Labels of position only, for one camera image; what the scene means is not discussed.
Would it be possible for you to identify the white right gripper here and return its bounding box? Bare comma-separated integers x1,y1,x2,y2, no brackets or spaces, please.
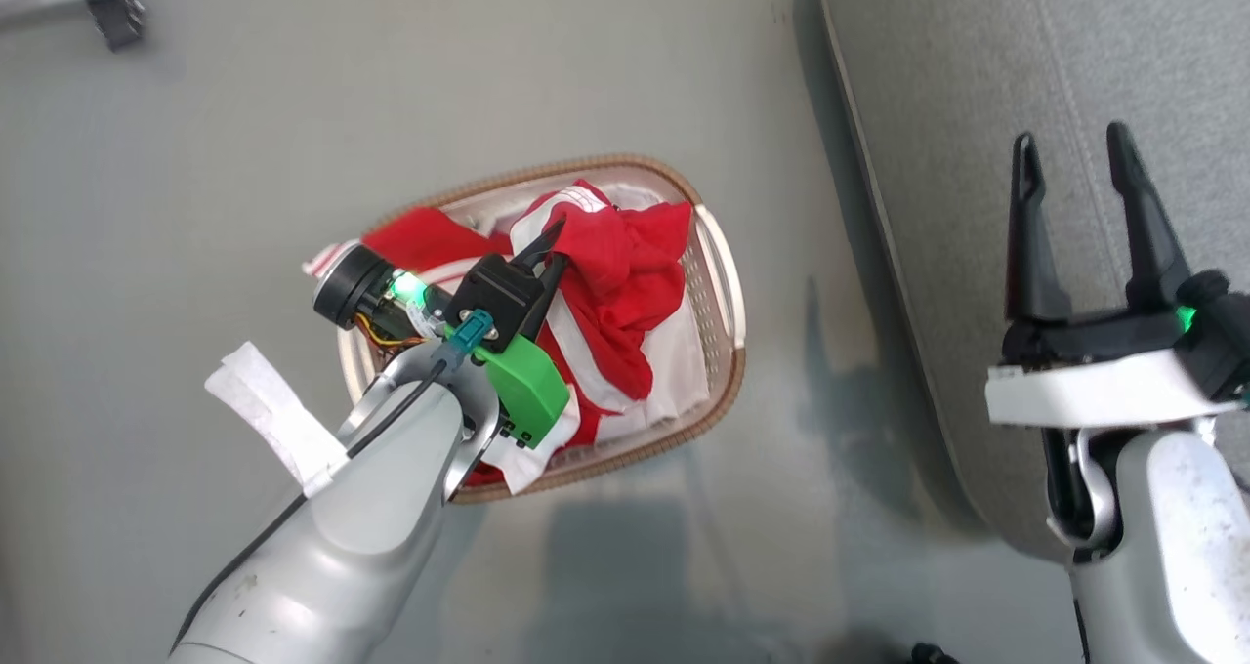
984,121,1243,430

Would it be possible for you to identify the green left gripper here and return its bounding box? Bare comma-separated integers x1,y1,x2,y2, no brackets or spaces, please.
481,217,572,451

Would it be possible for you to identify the red white striped garment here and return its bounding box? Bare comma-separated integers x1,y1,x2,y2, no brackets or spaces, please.
302,180,711,495

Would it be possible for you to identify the white basket liner cloth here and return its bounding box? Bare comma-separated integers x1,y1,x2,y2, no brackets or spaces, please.
467,183,712,427

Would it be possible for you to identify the cream laundry basket brown rim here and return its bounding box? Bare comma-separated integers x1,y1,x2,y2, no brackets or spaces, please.
336,153,749,505

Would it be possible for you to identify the grey fabric sofa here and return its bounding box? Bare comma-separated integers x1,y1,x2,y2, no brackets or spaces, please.
817,0,1250,564

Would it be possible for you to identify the white tape strip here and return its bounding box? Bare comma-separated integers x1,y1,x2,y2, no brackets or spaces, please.
204,341,350,500

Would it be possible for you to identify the black caster wheel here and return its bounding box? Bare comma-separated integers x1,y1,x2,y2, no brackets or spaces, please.
85,0,148,53

